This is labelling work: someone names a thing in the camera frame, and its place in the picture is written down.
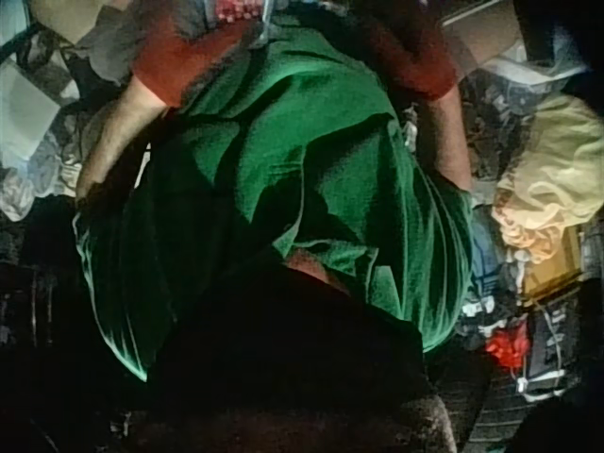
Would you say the yellow crumpled cloth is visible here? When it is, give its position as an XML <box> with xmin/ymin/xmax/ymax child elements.
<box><xmin>490</xmin><ymin>93</ymin><xmax>604</xmax><ymax>251</ymax></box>

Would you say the red checked cloth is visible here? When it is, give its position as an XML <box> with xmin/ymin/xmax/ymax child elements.
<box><xmin>214</xmin><ymin>0</ymin><xmax>268</xmax><ymax>25</ymax></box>

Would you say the brown cardboard box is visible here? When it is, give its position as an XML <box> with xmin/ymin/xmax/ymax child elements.
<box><xmin>441</xmin><ymin>0</ymin><xmax>526</xmax><ymax>73</ymax></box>

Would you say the blue cloth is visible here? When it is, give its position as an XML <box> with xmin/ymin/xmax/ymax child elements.
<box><xmin>469</xmin><ymin>207</ymin><xmax>518</xmax><ymax>296</ymax></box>

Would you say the red crumpled item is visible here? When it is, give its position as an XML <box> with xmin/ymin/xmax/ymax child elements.
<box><xmin>485</xmin><ymin>325</ymin><xmax>532</xmax><ymax>370</ymax></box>

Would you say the heap of grey clothes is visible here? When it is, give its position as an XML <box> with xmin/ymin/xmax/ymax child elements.
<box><xmin>0</xmin><ymin>0</ymin><xmax>143</xmax><ymax>224</ymax></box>

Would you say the dark patterned cloth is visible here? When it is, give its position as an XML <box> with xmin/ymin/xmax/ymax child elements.
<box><xmin>456</xmin><ymin>70</ymin><xmax>544</xmax><ymax>193</ymax></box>

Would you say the clear plastic bag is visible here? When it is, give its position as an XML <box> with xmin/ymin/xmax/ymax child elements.
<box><xmin>495</xmin><ymin>27</ymin><xmax>592</xmax><ymax>98</ymax></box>

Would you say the black device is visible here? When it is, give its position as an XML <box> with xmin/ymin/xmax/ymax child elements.
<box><xmin>527</xmin><ymin>295</ymin><xmax>587</xmax><ymax>394</ymax></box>

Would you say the yellow-brown flat box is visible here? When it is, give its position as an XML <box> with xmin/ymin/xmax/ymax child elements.
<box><xmin>522</xmin><ymin>226</ymin><xmax>587</xmax><ymax>299</ymax></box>

